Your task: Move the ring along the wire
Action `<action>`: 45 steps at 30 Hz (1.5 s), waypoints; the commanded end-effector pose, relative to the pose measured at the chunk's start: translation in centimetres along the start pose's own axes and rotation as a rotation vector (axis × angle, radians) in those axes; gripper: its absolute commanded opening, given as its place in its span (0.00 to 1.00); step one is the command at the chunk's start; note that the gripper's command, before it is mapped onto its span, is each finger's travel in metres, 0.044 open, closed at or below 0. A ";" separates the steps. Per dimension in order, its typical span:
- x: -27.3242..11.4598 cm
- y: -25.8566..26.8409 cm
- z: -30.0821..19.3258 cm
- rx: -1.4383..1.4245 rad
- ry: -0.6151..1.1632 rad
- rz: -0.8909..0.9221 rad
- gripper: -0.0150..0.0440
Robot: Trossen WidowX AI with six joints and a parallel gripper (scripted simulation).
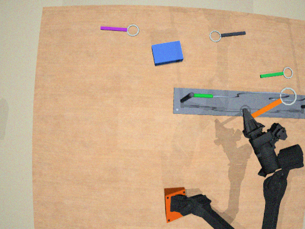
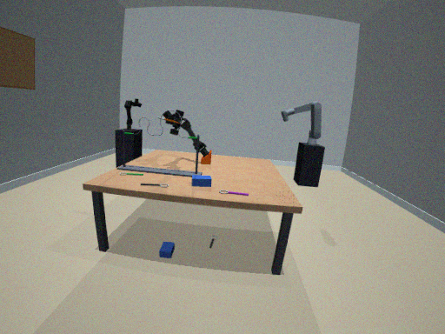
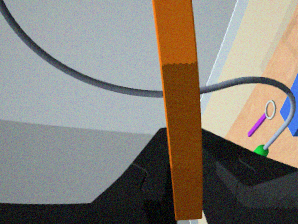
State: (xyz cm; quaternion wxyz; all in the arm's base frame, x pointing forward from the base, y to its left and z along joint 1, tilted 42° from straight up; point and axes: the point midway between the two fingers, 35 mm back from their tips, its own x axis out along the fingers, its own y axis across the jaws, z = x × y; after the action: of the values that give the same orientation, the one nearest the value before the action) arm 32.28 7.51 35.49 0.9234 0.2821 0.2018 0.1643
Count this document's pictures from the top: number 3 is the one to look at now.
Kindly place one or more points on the orange bar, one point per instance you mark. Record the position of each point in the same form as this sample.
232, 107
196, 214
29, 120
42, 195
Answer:
176, 40

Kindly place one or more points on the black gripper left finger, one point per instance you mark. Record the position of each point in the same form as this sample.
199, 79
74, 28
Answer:
143, 194

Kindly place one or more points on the blue rectangular block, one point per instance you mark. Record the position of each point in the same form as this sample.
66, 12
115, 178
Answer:
285, 110

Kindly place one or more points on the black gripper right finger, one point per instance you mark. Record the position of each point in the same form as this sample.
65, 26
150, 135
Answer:
242, 187

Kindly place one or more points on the grey ring with purple handle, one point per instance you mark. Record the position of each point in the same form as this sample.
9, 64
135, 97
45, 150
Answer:
260, 121

